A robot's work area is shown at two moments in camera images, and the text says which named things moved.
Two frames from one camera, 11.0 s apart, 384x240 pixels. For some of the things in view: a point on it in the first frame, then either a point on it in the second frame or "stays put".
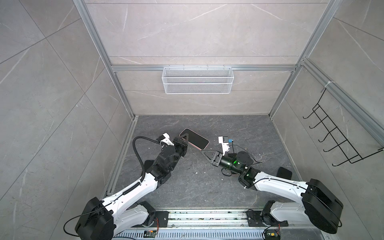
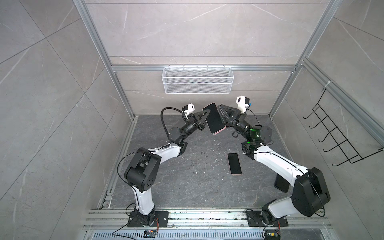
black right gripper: [217, 158] to [235, 118]
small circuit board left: [149, 233] stays put
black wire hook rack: [343, 144] stays put
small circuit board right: [272, 236] stays put
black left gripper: [182, 145] to [192, 120]
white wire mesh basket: [195, 80] stays put
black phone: [195, 139] to [214, 120]
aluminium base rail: [219, 225] stays put
